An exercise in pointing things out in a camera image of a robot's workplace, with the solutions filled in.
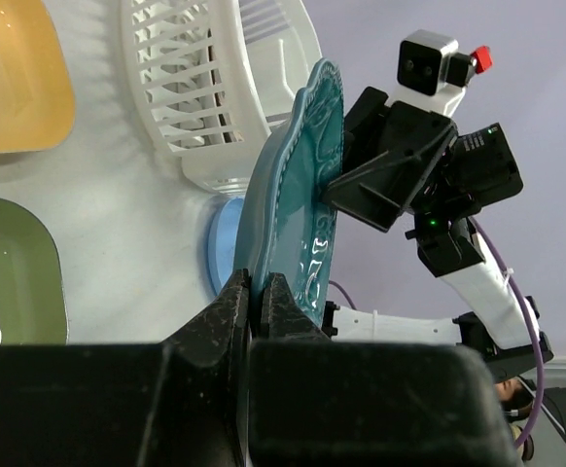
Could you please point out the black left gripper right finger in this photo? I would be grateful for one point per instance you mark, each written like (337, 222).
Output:
(317, 402)

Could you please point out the green square panda dish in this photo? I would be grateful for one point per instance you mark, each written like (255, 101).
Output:
(32, 307)

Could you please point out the yellow square panda dish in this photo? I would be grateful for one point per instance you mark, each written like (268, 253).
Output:
(37, 101)

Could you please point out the teal scalloped plate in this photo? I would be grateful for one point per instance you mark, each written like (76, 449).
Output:
(284, 227)

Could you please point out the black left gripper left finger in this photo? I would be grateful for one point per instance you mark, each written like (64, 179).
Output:
(171, 403)

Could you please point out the white plastic dish bin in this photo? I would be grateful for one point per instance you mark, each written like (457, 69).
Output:
(211, 80)

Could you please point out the light blue round plate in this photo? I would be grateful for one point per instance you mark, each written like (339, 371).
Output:
(221, 242)

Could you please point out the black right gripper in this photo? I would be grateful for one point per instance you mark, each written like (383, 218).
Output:
(417, 163)

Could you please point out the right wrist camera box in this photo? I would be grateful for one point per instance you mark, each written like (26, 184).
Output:
(433, 74)

